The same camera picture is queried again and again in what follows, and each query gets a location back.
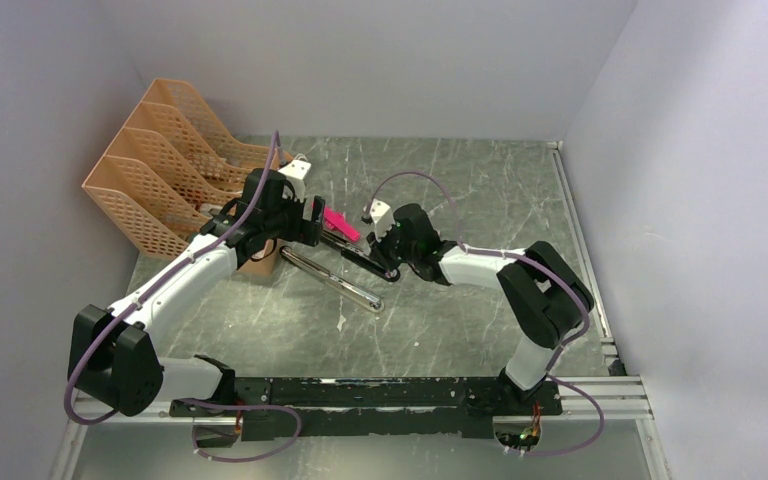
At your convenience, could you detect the orange mesh file organizer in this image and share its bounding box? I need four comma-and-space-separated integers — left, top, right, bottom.
82, 78, 269, 259

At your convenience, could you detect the beige black stapler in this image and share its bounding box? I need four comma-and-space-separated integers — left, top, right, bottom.
279, 246, 384, 312

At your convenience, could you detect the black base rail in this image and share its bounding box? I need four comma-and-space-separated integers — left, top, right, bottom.
169, 376, 563, 441

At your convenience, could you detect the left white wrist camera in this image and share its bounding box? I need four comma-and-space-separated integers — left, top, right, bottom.
278, 159, 311, 202

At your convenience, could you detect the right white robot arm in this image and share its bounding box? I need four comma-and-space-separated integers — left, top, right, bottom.
362, 200, 595, 414

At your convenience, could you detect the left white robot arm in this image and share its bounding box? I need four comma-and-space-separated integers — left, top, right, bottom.
64, 159, 325, 422

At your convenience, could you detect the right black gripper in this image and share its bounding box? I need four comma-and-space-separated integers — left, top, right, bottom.
366, 220, 419, 272

